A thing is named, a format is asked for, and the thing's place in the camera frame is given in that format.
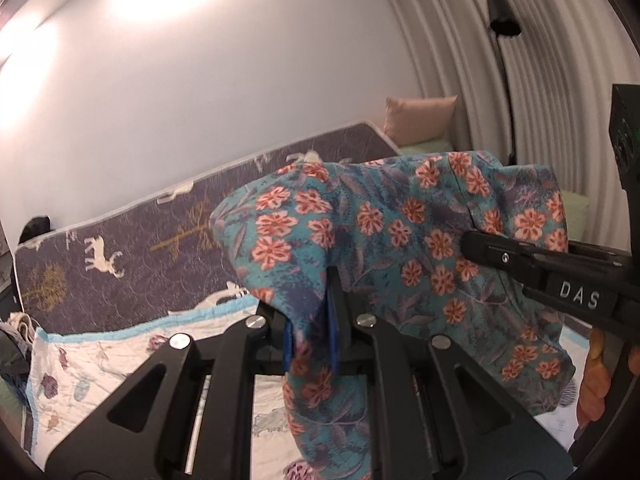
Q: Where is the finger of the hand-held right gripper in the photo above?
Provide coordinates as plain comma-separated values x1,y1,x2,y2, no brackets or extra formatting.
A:
567,239,632,266
460,229,626,286

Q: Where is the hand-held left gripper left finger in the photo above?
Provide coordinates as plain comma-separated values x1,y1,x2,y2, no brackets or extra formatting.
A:
45,300,296,480

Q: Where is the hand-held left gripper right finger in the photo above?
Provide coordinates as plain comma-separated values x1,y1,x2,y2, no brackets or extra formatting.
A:
325,266,573,480

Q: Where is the teal floral shirt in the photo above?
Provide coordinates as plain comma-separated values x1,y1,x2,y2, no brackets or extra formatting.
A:
210,150,576,480

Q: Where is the pile of blue-grey clothes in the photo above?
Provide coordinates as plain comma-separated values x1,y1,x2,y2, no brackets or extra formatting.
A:
0,312,36,391

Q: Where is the person's right hand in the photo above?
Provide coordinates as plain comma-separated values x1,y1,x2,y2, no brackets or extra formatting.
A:
580,327,609,423

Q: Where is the large green cushion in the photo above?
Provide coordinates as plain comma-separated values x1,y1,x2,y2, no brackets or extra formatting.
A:
560,190,593,246

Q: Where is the small green cushion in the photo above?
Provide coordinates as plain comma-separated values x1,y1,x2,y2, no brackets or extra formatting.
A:
400,137,456,156

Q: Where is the beige pillow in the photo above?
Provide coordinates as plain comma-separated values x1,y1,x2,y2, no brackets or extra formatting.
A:
382,95,458,143

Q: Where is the dark deer print mattress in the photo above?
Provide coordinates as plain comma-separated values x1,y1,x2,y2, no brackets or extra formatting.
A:
15,120,403,336

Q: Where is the white pleated curtain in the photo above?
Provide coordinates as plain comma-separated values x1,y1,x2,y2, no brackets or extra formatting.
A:
375,0,640,251

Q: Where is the white seashell print blanket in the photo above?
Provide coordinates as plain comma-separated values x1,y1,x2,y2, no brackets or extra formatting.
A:
27,295,591,480

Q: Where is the black floor lamp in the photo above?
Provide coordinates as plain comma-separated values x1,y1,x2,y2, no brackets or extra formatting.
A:
487,0,523,166

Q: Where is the black object behind mattress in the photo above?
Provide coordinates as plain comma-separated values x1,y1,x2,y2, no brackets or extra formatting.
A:
20,216,53,246

